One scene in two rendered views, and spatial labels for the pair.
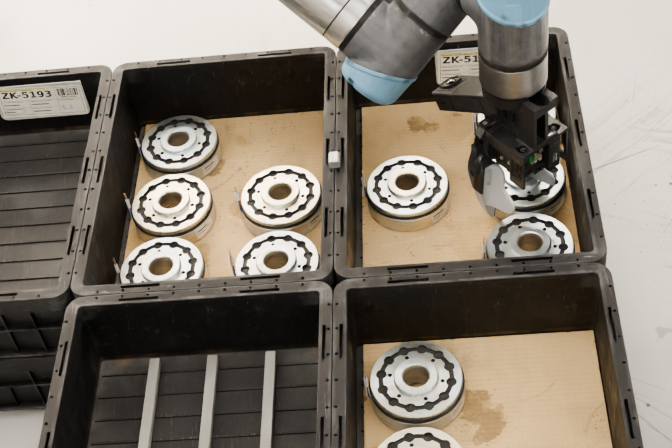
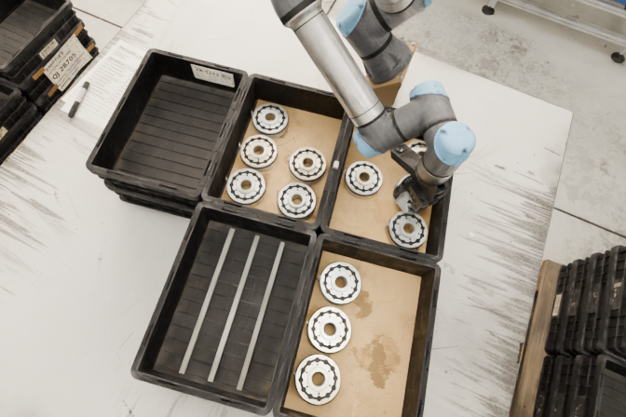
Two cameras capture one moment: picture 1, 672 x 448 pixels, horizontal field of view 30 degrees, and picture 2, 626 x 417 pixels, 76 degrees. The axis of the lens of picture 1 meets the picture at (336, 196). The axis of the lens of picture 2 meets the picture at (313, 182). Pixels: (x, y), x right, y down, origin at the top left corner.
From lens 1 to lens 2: 62 cm
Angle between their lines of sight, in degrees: 20
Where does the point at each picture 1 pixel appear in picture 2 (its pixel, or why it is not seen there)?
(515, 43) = (443, 168)
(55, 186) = (210, 119)
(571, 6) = (457, 87)
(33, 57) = (220, 32)
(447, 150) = (386, 160)
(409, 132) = not seen: hidden behind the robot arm
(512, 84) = (432, 180)
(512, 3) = (452, 156)
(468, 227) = (384, 205)
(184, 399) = (240, 252)
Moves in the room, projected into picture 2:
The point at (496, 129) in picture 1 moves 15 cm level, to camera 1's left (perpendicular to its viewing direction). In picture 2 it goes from (414, 183) to (352, 175)
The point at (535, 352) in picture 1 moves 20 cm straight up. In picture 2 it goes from (394, 279) to (417, 262)
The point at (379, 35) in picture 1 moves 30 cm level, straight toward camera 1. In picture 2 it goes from (377, 131) to (357, 265)
